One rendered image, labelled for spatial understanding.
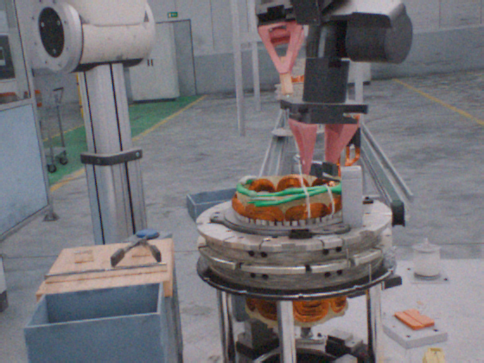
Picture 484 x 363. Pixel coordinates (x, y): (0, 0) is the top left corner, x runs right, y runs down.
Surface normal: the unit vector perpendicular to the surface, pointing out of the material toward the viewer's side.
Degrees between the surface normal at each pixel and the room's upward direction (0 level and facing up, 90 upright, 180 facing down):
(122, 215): 90
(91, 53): 122
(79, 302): 90
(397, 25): 95
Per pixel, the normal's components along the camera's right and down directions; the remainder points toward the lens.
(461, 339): -0.09, -0.97
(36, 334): 0.03, 0.24
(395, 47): 0.72, 0.19
